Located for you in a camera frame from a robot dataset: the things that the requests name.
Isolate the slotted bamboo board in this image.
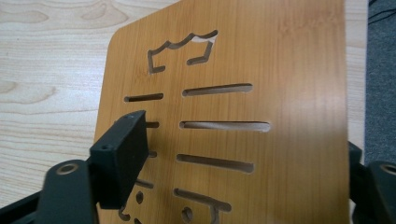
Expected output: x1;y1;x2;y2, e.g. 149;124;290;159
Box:
92;0;351;224

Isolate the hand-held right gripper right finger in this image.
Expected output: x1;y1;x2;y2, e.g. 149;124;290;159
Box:
347;140;371;202

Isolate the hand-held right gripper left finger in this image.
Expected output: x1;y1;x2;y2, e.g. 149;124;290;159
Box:
89;109;150;210

